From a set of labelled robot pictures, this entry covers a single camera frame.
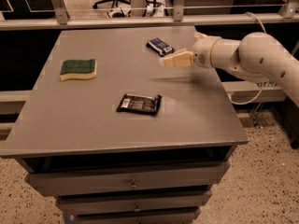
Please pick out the bottom grey drawer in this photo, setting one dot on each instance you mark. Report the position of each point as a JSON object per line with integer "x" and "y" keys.
{"x": 143, "y": 217}

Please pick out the green and yellow sponge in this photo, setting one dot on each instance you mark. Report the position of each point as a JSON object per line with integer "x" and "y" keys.
{"x": 78, "y": 69}

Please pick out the middle grey drawer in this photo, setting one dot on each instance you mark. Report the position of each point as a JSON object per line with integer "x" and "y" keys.
{"x": 134, "y": 203}

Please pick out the grey drawer cabinet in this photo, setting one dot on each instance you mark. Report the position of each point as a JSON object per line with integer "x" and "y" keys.
{"x": 73, "y": 125}

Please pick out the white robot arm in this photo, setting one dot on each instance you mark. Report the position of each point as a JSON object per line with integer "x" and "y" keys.
{"x": 255, "y": 58}

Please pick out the black snack bar wrapper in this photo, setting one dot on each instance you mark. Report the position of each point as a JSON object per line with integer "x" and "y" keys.
{"x": 140, "y": 104}

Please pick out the top grey drawer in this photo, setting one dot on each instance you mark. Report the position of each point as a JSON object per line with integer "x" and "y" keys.
{"x": 128, "y": 178}

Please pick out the blue rxbar blueberry wrapper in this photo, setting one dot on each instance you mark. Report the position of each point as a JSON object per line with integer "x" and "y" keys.
{"x": 160, "y": 46}

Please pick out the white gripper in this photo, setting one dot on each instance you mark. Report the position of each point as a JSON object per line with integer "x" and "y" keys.
{"x": 202, "y": 54}

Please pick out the grey metal railing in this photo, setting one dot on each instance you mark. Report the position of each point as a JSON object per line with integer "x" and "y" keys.
{"x": 61, "y": 14}

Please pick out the grey drawer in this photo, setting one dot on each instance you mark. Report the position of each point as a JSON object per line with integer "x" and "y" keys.
{"x": 128, "y": 178}
{"x": 134, "y": 203}
{"x": 143, "y": 217}

